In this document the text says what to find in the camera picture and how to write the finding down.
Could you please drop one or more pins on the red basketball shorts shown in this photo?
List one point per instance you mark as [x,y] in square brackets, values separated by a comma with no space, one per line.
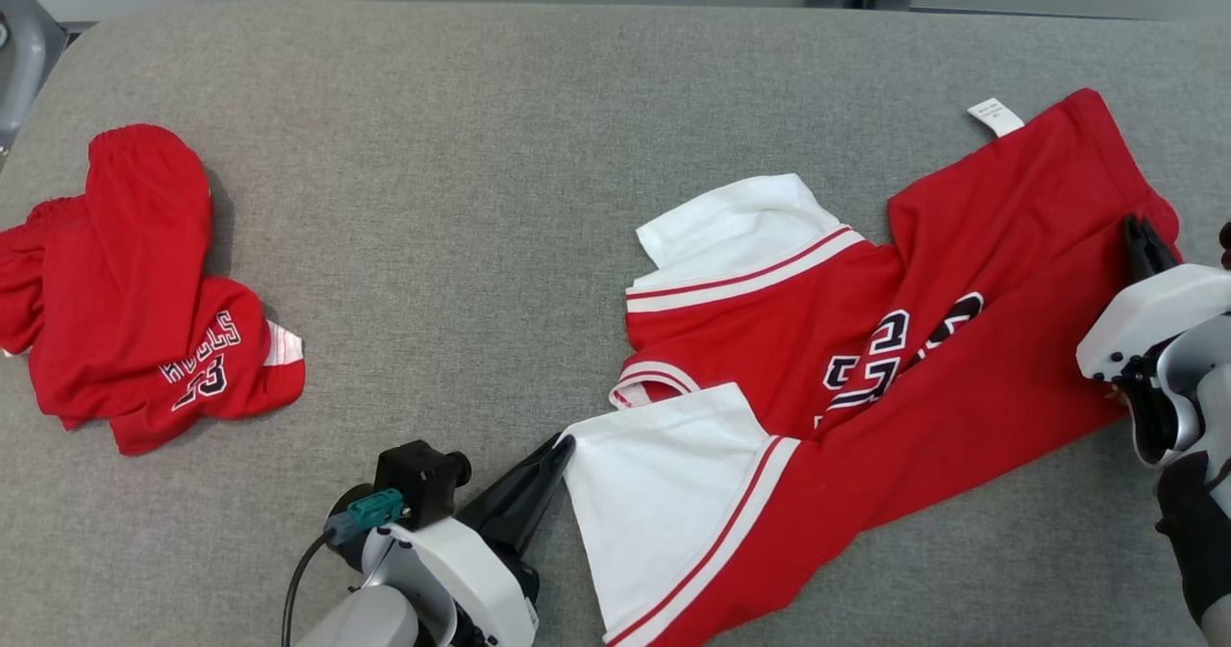
[125,339]

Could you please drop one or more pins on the grey curved metal frame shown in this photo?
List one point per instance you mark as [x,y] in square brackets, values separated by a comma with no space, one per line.
[24,51]

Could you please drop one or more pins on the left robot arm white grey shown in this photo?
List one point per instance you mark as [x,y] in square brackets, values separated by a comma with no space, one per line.
[365,623]

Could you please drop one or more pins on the red white basketball jersey shirt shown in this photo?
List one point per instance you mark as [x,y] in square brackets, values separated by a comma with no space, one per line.
[962,407]

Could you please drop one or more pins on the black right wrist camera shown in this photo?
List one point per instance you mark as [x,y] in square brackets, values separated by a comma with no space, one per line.
[1226,243]

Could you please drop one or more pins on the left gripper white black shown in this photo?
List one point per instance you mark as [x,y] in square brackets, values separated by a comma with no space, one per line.
[481,589]

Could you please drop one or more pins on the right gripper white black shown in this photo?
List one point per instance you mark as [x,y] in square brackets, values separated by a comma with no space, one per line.
[1154,315]

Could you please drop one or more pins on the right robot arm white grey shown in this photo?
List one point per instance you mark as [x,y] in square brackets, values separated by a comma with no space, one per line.
[1202,532]

